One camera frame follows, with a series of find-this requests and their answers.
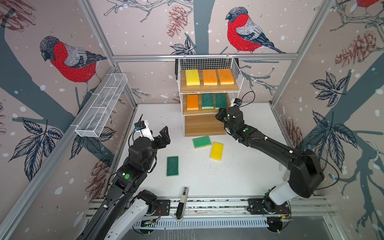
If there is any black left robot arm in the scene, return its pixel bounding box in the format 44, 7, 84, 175
78, 127, 171, 240

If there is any orange sponge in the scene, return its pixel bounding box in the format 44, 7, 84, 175
203, 70, 218, 86
218, 69, 235, 85
187, 94, 199, 111

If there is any light green sponge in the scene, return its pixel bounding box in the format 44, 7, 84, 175
193, 136, 212, 150

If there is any aluminium frame crossbar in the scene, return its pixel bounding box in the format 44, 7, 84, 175
112, 53, 299, 63

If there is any dark green sponge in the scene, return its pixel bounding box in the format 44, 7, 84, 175
202, 94, 214, 110
166, 156, 179, 177
215, 94, 228, 110

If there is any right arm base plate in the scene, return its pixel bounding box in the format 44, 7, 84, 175
247, 198, 291, 215

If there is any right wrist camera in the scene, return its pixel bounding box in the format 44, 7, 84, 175
231, 98, 243, 108

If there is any white wire wall basket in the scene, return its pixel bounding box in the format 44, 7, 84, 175
75, 73, 128, 138

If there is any yellow sponge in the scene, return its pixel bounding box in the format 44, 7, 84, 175
210, 142, 224, 161
185, 70, 200, 86

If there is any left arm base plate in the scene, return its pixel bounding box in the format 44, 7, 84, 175
146, 200, 171, 217

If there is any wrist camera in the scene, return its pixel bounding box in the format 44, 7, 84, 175
135, 120, 154, 142
231, 98, 243, 108

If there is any white wire wooden shelf unit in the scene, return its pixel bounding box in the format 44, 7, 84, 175
175, 58, 244, 137

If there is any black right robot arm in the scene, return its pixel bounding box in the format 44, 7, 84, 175
215, 106, 325, 213

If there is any black white handheld scraper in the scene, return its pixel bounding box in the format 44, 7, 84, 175
175, 187, 189, 222

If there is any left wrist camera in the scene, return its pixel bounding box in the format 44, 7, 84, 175
135, 120, 154, 142

